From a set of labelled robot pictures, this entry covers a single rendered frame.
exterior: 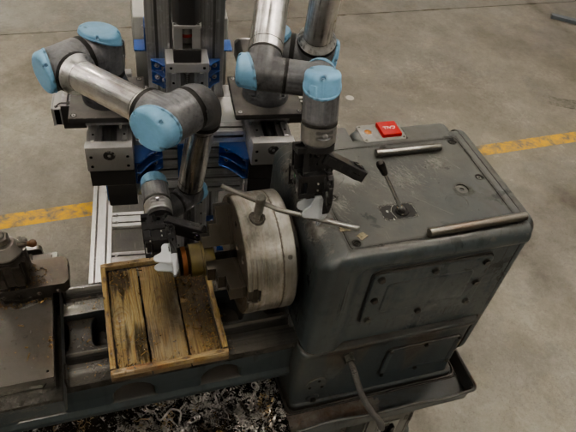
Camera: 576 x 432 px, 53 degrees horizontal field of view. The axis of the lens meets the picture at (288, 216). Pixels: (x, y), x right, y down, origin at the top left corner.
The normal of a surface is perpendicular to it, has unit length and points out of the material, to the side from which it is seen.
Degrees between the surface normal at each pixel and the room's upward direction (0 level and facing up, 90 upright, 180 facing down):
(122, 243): 0
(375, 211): 0
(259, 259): 47
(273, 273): 63
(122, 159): 90
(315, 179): 77
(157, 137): 89
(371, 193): 0
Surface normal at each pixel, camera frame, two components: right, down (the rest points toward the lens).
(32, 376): 0.11, -0.69
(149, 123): -0.51, 0.56
